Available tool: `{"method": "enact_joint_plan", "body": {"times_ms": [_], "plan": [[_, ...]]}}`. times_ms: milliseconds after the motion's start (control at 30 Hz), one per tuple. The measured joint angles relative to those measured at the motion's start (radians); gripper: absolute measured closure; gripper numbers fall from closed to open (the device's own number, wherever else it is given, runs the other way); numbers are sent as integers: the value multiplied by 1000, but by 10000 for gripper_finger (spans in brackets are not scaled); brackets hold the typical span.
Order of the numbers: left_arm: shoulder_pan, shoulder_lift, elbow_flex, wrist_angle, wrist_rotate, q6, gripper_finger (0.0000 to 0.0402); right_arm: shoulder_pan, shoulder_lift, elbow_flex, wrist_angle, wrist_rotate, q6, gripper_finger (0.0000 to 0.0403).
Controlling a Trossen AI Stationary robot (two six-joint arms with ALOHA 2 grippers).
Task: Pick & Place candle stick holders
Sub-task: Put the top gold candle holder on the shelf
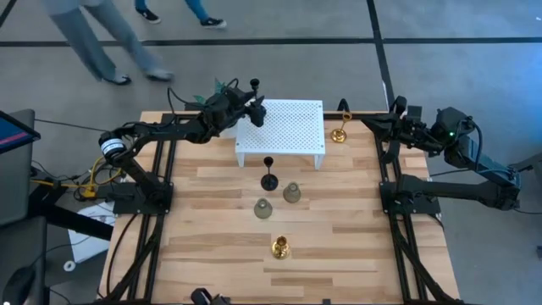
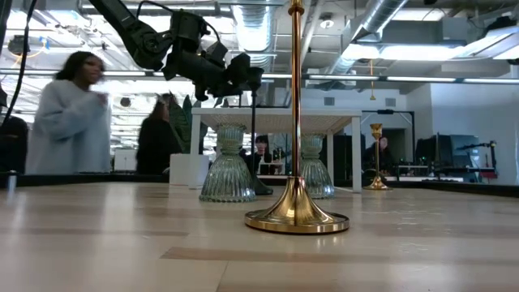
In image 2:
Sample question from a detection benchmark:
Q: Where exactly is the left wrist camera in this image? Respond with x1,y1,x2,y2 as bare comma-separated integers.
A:
205,39,229,62

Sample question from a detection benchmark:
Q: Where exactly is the black background stand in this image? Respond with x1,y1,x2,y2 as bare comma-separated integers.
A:
457,140,500,179

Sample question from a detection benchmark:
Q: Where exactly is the black computer monitor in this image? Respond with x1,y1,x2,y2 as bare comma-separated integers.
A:
449,135,482,168
415,136,450,166

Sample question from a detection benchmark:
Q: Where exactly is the white box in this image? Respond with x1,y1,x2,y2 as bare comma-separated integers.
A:
113,148,138,172

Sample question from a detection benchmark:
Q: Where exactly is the person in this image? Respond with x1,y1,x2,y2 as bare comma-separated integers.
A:
242,135,277,176
135,92,183,176
362,136,401,182
24,50,113,176

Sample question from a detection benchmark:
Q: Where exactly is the green ribbed glass candle holder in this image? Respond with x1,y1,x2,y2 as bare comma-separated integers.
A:
198,122,257,204
299,133,337,200

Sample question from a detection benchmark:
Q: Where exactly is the silver ventilation duct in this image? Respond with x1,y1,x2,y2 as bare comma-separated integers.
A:
231,0,281,71
324,0,410,76

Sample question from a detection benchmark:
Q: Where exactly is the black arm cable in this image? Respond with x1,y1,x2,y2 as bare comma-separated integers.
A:
0,0,40,122

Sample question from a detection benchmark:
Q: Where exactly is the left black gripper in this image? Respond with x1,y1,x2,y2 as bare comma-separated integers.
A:
164,49,253,103

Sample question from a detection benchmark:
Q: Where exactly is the gold metal candlestick holder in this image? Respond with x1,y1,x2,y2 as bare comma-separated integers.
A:
363,122,392,191
244,0,350,235

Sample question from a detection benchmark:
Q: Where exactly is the green plant in white pot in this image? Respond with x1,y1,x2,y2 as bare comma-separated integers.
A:
168,93,210,187

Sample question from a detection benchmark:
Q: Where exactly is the black aluminium table frame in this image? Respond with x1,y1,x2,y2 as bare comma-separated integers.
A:
0,172,519,200

